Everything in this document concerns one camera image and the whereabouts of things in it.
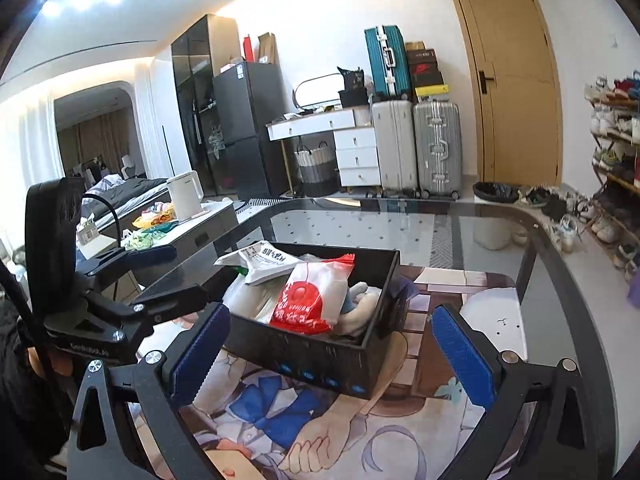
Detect green white granule packet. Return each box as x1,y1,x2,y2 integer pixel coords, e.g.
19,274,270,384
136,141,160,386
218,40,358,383
215,240,302,285

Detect red white plastic bag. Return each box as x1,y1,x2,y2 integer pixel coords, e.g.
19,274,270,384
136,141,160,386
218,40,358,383
269,254,355,335

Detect person's left hand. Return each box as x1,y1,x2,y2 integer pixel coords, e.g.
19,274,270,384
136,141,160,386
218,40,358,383
27,347,74,378

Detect grey side table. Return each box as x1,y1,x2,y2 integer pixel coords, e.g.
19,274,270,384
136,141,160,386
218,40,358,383
122,198,238,287

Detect white electric kettle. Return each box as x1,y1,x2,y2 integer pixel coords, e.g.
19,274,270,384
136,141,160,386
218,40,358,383
166,170,204,221

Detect anime printed desk mat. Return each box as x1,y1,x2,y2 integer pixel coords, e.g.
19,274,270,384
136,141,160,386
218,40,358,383
180,268,527,479

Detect black storage box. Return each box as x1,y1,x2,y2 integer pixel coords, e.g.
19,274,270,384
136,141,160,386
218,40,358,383
224,242,409,399

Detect black refrigerator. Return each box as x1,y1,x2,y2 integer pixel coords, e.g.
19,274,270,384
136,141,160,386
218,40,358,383
214,62,288,200

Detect woven laundry basket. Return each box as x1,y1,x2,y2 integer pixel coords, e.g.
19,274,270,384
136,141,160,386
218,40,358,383
294,140,340,197

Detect black glass cabinet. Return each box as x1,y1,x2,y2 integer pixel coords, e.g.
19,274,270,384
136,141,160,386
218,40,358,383
170,14,240,197

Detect oval mirror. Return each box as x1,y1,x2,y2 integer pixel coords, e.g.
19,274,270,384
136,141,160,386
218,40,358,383
292,73,344,110

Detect white desk with drawers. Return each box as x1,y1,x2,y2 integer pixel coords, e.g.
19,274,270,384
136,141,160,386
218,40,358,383
267,106,382,188

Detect black bag on desk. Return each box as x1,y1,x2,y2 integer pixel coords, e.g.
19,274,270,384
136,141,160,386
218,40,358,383
337,67,369,108

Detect white suitcase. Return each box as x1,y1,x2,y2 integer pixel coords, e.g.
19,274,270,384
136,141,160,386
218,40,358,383
371,100,419,197

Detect silver suitcase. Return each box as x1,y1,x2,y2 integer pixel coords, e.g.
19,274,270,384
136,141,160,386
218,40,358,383
413,101,462,200

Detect wooden door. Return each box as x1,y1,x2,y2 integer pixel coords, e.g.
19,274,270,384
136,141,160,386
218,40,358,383
454,0,563,185

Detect teal suitcase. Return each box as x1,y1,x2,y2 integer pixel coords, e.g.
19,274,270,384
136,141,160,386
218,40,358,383
364,25,411,100

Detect shoe rack with shoes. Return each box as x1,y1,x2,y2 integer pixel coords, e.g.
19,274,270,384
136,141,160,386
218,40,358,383
519,71,640,281

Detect stacked shoe boxes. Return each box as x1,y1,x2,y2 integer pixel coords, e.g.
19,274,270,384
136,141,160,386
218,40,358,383
405,41,449,102

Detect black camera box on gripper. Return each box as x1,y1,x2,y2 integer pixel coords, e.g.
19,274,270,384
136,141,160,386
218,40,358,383
25,177,85,320

